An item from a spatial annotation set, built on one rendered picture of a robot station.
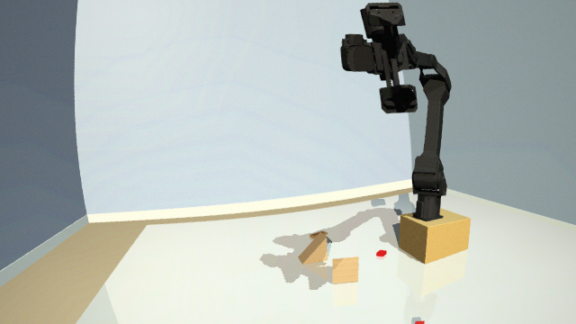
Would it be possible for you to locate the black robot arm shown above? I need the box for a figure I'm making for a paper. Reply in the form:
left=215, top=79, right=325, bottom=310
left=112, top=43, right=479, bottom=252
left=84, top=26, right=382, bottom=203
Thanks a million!
left=340, top=8, right=452, bottom=221

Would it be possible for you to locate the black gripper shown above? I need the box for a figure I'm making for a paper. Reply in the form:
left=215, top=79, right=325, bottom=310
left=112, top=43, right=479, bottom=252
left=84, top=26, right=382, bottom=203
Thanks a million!
left=365, top=3, right=418, bottom=113

